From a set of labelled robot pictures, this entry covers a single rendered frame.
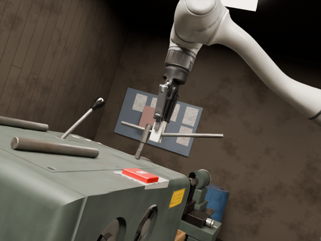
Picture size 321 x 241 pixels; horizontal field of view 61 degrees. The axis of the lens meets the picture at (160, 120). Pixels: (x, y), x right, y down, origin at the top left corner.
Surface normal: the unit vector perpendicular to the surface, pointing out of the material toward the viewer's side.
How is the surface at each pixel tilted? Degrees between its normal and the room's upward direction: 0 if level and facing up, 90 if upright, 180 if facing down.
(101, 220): 90
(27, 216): 90
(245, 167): 90
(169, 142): 90
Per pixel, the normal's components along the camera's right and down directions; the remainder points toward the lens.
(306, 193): -0.25, -0.11
